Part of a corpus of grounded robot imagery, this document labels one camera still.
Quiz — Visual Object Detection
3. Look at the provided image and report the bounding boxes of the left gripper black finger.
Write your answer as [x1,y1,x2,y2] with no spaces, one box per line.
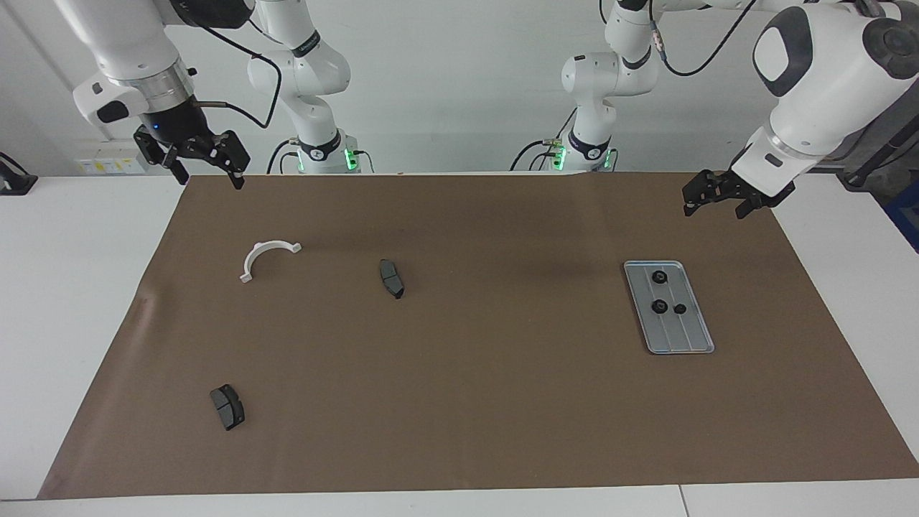
[682,170,724,218]
[734,188,769,220]

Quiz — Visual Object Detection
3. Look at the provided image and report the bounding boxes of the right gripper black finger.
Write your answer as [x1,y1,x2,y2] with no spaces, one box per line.
[134,128,190,186]
[212,130,252,190]

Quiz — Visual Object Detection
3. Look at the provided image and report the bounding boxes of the silver metal tray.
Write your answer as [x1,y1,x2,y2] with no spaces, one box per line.
[623,260,716,355]

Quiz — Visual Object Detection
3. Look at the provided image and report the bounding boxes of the black stand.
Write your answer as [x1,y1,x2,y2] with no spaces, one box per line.
[840,93,919,192]

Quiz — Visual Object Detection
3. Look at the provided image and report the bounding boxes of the white semicircular plastic clamp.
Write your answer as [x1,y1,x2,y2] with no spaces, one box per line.
[239,241,303,284]

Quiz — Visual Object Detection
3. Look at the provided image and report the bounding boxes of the blue object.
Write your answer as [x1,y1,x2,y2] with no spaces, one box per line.
[885,178,919,253]

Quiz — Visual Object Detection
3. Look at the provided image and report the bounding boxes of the dark grey brake pad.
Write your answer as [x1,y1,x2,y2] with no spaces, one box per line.
[210,384,246,432]
[379,258,406,300]

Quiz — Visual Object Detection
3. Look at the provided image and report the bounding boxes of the brown table mat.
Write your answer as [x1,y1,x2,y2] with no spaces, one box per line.
[37,171,919,500]

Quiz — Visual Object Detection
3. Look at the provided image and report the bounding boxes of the black base cable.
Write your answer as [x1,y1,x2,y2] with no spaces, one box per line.
[510,108,579,172]
[266,139,299,175]

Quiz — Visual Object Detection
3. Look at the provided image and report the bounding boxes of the white wall socket box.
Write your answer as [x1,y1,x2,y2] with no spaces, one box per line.
[75,139,153,175]

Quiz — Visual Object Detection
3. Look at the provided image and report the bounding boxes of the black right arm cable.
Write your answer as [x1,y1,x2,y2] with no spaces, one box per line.
[183,0,282,130]

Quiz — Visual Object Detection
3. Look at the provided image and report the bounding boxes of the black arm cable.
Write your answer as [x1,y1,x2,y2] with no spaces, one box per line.
[646,0,762,78]
[183,0,282,130]

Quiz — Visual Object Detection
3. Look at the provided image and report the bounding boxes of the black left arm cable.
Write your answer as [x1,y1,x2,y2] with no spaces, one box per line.
[646,0,762,78]

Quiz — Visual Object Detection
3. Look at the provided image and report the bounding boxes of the black bracket object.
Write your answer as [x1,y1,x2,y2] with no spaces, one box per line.
[0,151,39,196]

